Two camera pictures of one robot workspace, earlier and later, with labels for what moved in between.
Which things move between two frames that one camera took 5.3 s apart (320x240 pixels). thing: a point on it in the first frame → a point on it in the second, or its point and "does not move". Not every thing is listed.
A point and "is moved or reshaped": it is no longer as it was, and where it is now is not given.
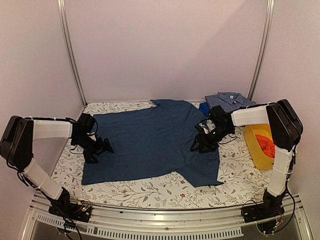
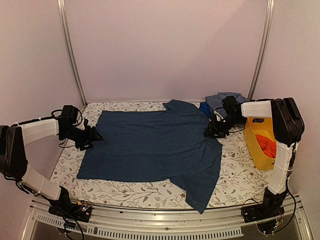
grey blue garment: [154, 143] is moved or reshaped
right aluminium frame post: [269, 21] does not move
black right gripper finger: [196, 146] → [210, 130]
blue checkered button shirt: [229, 101] does not move
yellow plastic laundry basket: [261, 160] does not move
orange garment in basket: [267, 145] does not move
